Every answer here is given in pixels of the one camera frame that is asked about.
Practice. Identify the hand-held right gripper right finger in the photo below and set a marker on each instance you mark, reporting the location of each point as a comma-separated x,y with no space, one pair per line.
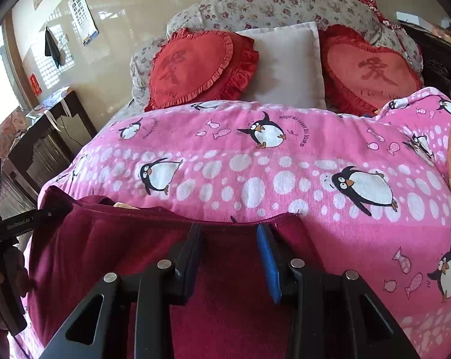
268,265

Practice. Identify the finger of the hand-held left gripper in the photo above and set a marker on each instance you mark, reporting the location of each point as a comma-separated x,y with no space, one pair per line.
20,224

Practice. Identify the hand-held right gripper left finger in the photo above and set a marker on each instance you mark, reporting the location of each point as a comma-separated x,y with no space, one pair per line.
190,261

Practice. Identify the dark red garment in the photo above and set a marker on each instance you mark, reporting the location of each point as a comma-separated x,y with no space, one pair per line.
98,239

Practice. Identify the pink penguin print blanket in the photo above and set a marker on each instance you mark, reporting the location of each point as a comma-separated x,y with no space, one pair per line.
248,149

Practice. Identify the dark wooden table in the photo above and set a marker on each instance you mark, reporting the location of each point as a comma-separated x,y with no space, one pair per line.
72,116

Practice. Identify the floral bedsheet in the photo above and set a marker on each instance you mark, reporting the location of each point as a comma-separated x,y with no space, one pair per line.
124,114

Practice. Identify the black hanging cloth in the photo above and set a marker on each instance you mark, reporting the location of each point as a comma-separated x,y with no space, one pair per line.
52,46

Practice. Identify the red heart-shaped ruffled cushion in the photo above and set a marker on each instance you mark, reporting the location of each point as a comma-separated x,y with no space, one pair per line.
367,71
195,67

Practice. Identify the small floral pillow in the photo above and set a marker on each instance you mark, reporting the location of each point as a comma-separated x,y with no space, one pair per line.
145,67

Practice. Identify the white pillow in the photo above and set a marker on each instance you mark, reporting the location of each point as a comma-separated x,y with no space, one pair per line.
285,63

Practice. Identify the large floral pillow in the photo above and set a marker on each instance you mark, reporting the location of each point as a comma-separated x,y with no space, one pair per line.
278,3

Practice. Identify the dark wooden headboard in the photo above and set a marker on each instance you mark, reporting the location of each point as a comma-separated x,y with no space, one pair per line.
438,63

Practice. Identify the red floral cloth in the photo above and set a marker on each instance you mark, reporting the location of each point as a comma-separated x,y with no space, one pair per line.
378,13

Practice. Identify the red wall sticker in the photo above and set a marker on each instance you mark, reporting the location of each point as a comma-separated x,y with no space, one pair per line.
35,83

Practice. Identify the wall calendar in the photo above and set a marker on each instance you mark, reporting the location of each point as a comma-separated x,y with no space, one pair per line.
82,15

